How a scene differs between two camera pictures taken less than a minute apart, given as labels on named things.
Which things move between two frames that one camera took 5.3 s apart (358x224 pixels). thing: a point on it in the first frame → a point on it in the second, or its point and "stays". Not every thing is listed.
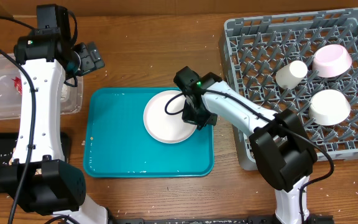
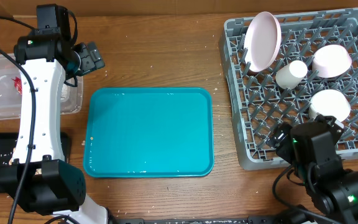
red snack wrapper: (17, 82) stays
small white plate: (330, 60) stays
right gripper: (189, 117) → (281, 139)
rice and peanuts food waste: (37, 171) stays
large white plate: (167, 128) → (262, 42)
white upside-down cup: (290, 76) stays
